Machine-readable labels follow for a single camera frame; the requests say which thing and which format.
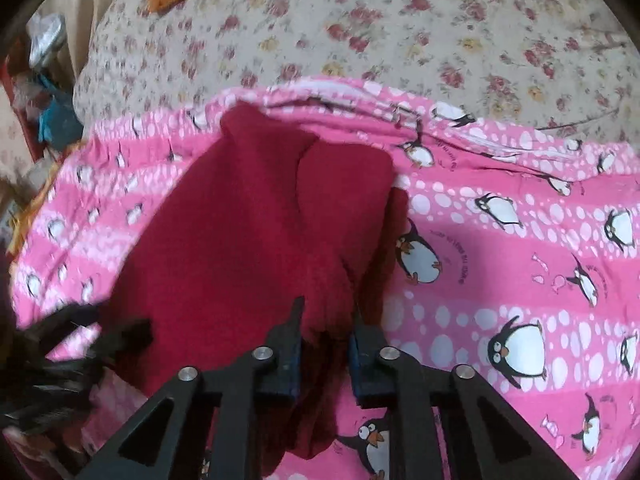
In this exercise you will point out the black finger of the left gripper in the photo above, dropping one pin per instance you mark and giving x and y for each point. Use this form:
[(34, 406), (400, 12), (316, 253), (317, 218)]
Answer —
[(44, 335), (118, 342)]

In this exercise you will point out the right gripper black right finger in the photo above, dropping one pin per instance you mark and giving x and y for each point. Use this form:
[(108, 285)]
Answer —
[(438, 424)]

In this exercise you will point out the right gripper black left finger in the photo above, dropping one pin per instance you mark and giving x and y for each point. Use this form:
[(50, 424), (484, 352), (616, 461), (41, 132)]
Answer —
[(215, 411)]

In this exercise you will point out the dark red small garment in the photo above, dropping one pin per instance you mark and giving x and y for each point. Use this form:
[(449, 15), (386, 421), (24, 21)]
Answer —
[(268, 214)]

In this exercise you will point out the orange yellow cloth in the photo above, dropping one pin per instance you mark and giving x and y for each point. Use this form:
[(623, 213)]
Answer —
[(24, 219)]

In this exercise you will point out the pink penguin print blanket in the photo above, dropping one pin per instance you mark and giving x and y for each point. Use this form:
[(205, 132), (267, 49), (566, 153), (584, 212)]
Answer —
[(519, 256)]

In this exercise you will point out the teal cloth bag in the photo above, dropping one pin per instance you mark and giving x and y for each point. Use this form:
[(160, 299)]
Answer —
[(58, 125)]

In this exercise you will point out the silver plastic bag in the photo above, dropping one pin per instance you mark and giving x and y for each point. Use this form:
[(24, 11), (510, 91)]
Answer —
[(47, 35)]

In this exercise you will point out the floral print bed quilt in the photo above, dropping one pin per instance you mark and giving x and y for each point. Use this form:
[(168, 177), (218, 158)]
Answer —
[(565, 66)]

